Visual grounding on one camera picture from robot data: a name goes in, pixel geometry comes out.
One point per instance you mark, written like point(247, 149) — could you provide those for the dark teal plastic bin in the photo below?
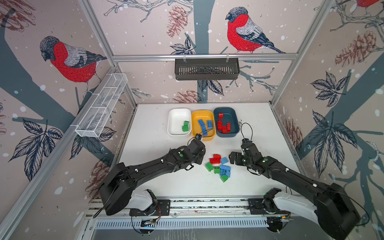
point(230, 116)

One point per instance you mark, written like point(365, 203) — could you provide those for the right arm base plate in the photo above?
point(260, 206)

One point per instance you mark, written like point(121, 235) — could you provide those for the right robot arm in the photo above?
point(329, 206)

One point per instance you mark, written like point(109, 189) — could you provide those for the blue lego brick cluster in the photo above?
point(225, 170)

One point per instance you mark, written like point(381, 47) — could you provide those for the aluminium front rail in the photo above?
point(214, 207)

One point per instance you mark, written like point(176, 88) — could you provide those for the black wire shelf basket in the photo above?
point(206, 69)

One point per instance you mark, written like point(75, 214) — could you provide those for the green lego brick front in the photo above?
point(209, 167)

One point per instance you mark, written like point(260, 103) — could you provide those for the red long lego brick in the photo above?
point(226, 128)

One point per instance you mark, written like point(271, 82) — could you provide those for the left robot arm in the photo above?
point(118, 185)

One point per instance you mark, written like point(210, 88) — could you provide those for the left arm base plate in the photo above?
point(158, 208)

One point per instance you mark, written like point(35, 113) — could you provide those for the light blue small lego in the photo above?
point(224, 161)

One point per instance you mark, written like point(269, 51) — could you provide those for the yellow plastic bin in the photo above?
point(197, 129)

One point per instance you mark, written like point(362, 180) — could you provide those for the white wire mesh basket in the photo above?
point(99, 112)

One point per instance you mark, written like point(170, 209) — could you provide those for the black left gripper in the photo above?
point(201, 156)

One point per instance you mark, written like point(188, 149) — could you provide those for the red lego brick low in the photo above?
point(216, 159)

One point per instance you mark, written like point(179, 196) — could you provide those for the blue long lego brick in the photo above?
point(204, 132)
point(201, 123)
point(209, 124)

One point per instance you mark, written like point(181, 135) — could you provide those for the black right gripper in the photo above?
point(237, 160)

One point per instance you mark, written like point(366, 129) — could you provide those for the white plastic bin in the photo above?
point(176, 120)

